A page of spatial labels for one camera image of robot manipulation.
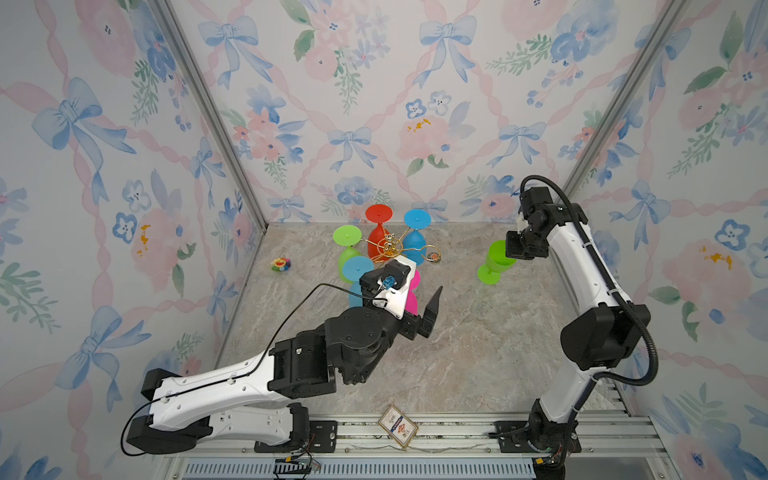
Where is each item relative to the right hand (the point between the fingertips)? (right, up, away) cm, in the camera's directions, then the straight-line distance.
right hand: (516, 250), depth 85 cm
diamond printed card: (-34, -44, -11) cm, 56 cm away
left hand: (-32, -5, -32) cm, 46 cm away
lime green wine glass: (-6, -3, -2) cm, 7 cm away
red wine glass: (-39, +10, -3) cm, 40 cm away
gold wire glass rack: (-35, +1, -10) cm, 37 cm away
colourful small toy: (-75, -4, +21) cm, 78 cm away
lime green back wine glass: (-47, +4, -8) cm, 48 cm away
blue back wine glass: (-29, +2, +1) cm, 29 cm away
